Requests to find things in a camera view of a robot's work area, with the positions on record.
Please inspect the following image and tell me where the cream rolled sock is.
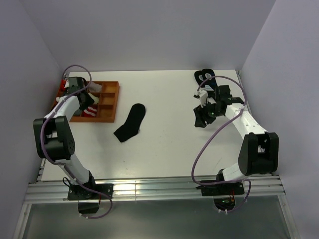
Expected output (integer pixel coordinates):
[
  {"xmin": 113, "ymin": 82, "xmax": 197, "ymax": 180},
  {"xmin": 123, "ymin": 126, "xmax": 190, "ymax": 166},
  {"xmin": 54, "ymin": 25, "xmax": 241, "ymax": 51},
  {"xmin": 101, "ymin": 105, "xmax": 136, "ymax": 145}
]
[{"xmin": 89, "ymin": 93, "xmax": 99, "ymax": 105}]

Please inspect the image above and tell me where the red rolled sock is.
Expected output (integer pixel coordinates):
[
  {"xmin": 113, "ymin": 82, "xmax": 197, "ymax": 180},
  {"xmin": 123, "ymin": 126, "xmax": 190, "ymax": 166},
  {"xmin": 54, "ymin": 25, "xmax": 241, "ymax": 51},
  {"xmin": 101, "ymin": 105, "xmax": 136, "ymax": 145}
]
[{"xmin": 59, "ymin": 79, "xmax": 66, "ymax": 92}]

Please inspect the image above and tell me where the red white striped sock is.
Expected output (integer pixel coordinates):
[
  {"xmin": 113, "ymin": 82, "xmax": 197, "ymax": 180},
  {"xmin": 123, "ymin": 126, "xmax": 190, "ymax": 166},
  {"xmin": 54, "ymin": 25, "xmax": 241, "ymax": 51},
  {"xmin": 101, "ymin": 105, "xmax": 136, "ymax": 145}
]
[{"xmin": 82, "ymin": 107, "xmax": 98, "ymax": 118}]

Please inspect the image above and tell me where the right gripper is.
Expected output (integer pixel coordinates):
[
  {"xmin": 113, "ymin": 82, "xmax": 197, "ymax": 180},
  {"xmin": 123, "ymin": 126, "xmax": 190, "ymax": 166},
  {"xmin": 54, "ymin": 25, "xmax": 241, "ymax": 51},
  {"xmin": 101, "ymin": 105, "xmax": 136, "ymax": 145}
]
[{"xmin": 193, "ymin": 100, "xmax": 223, "ymax": 128}]

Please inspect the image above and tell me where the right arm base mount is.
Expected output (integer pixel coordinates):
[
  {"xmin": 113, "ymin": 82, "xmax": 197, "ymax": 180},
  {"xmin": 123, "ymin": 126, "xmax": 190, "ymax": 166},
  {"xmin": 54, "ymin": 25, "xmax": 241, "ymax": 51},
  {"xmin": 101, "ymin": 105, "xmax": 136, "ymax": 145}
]
[{"xmin": 196, "ymin": 182, "xmax": 245, "ymax": 212}]

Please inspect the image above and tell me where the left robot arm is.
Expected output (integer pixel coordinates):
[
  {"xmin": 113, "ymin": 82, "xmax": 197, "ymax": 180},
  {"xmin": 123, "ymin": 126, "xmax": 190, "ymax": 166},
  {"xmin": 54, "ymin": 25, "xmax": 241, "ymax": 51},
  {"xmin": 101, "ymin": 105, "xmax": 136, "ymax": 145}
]
[{"xmin": 33, "ymin": 77, "xmax": 97, "ymax": 199}]

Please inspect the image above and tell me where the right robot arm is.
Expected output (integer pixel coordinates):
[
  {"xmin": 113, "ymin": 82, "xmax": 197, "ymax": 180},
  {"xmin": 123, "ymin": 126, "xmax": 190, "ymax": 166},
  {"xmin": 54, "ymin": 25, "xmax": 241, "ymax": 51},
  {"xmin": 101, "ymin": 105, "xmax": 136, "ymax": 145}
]
[{"xmin": 193, "ymin": 85, "xmax": 279, "ymax": 194}]

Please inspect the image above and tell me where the grey rolled sock top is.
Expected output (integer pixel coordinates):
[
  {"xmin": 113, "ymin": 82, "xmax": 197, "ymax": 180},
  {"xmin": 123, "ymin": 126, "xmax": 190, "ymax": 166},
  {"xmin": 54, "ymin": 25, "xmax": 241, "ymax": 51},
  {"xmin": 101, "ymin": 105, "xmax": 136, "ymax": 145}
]
[{"xmin": 88, "ymin": 82, "xmax": 102, "ymax": 93}]

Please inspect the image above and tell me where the aluminium rail frame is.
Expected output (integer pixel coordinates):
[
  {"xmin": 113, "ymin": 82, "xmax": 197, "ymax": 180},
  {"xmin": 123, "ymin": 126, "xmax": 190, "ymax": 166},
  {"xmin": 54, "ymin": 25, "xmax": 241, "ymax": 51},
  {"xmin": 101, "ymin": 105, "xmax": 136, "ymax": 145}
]
[{"xmin": 14, "ymin": 72, "xmax": 300, "ymax": 239}]

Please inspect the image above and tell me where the orange compartment tray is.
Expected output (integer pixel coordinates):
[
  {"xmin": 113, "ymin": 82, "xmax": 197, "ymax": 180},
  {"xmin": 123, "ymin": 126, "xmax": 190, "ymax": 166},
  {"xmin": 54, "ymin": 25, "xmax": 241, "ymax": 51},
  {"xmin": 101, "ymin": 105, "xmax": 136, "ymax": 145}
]
[{"xmin": 51, "ymin": 80, "xmax": 121, "ymax": 124}]

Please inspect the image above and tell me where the black patterned sock pair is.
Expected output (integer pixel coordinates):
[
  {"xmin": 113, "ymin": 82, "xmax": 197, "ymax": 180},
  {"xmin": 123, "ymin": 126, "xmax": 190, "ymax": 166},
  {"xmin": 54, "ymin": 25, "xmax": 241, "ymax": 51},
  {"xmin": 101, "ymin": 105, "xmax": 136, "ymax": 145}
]
[{"xmin": 194, "ymin": 68, "xmax": 217, "ymax": 91}]

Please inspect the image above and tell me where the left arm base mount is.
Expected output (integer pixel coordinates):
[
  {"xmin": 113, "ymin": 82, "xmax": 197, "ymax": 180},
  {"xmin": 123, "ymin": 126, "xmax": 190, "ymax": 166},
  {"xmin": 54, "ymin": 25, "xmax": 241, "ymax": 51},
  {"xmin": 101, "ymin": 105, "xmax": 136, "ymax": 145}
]
[{"xmin": 67, "ymin": 183, "xmax": 114, "ymax": 215}]

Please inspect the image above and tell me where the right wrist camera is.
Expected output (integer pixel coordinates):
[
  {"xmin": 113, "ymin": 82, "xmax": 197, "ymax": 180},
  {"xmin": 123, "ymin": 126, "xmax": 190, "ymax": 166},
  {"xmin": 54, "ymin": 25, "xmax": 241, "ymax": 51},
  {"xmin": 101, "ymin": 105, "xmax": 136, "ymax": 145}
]
[{"xmin": 193, "ymin": 90, "xmax": 208, "ymax": 108}]

